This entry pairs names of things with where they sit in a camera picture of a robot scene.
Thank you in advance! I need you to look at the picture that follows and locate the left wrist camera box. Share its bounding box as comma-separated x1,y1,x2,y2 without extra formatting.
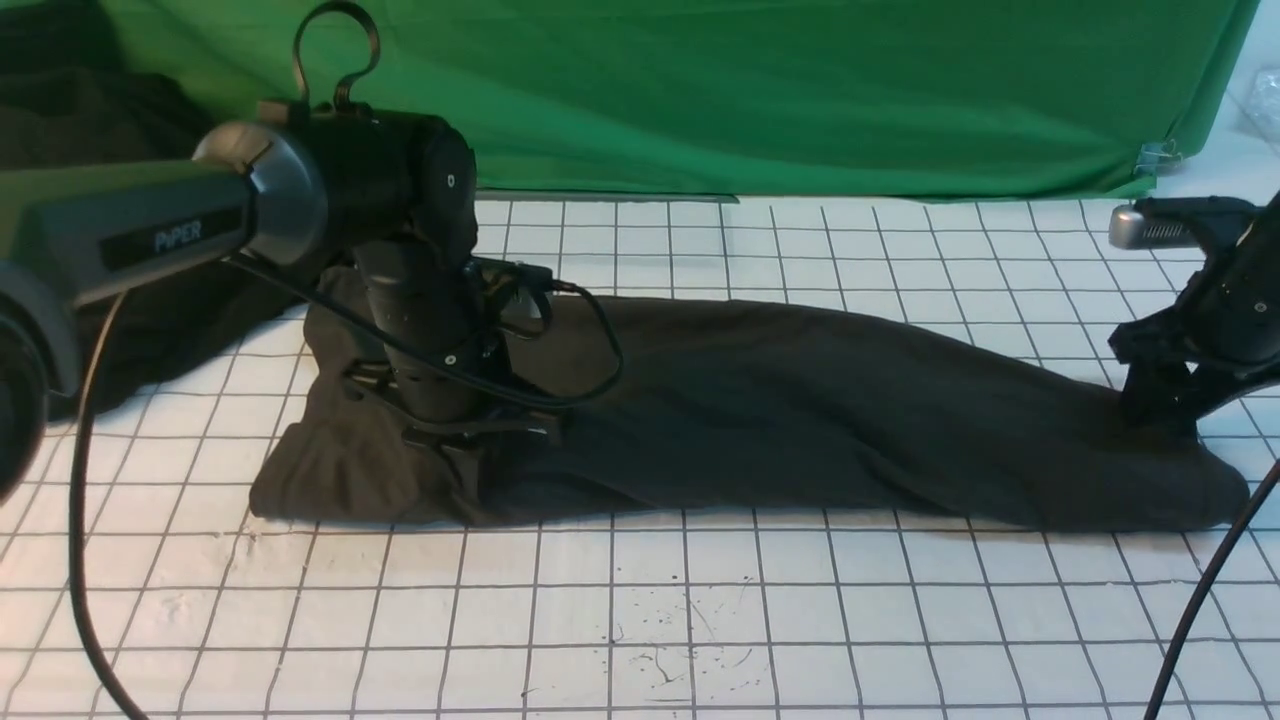
468,258,556,341

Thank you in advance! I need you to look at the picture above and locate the metal binder clip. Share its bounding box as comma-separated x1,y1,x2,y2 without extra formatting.
1133,138,1184,177

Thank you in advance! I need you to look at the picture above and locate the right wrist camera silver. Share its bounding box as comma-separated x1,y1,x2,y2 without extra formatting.
1108,196,1261,255

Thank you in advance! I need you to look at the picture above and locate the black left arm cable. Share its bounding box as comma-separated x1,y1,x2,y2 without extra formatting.
67,0,626,720

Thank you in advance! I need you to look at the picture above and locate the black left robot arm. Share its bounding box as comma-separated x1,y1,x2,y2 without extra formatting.
3,97,567,496

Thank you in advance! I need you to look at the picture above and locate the black clothes pile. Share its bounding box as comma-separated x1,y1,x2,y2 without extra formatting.
0,0,332,421

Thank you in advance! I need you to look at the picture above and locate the gray long sleeve shirt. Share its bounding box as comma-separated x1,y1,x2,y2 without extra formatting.
250,297,1249,533

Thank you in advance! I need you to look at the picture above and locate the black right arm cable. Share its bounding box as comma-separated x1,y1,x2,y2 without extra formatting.
1143,457,1280,720

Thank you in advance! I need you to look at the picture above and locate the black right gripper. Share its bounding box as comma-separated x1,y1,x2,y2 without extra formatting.
1108,290,1279,436

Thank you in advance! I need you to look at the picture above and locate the green backdrop cloth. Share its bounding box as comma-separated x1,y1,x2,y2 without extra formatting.
99,0,1260,202

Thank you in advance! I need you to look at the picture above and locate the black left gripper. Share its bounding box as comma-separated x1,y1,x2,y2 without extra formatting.
342,234,563,451

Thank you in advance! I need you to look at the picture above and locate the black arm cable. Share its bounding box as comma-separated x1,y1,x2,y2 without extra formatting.
67,0,626,720
1143,457,1280,720

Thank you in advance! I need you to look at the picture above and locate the clear plastic bag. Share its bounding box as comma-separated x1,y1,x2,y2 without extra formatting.
1242,67,1279,154

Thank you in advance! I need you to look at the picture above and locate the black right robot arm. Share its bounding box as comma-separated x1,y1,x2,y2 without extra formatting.
1108,196,1279,433

